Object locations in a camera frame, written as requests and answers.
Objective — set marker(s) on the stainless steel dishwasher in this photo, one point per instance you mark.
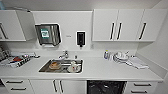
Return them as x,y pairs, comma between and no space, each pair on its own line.
106,87

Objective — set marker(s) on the white drawer unit beside dishwasher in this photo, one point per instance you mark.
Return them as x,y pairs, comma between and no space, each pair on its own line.
141,87

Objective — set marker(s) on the chrome faucet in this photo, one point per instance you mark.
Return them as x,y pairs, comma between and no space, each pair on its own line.
64,55

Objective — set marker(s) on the white mug in sink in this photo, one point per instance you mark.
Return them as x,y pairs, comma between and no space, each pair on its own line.
74,67

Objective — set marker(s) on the dish soap bottle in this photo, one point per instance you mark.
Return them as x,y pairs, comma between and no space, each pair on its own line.
106,55

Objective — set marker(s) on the orange sponge in bowl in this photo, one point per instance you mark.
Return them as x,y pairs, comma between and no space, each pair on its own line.
54,65

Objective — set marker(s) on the stack of white dishes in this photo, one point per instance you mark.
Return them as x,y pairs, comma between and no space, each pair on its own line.
121,56

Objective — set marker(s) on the grey paper towel dispenser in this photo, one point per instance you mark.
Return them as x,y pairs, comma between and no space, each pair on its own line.
47,34

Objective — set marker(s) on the stainless steel sink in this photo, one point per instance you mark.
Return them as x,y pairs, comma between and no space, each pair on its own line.
45,68

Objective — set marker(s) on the white under-sink cabinet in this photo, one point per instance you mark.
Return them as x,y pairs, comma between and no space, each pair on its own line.
60,87

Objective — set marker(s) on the dish rack with dishes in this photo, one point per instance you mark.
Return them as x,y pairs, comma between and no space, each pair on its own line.
18,60

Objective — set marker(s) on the white drawer unit beside microwave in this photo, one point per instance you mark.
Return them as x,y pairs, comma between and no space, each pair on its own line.
16,86

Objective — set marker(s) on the black wall soap dispenser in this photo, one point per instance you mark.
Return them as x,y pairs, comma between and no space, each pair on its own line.
80,38

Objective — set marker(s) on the white three-door wall cabinet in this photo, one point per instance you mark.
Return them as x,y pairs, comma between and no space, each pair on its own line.
130,24

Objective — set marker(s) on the white two-door wall cabinet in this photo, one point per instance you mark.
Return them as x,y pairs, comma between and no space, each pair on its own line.
15,25

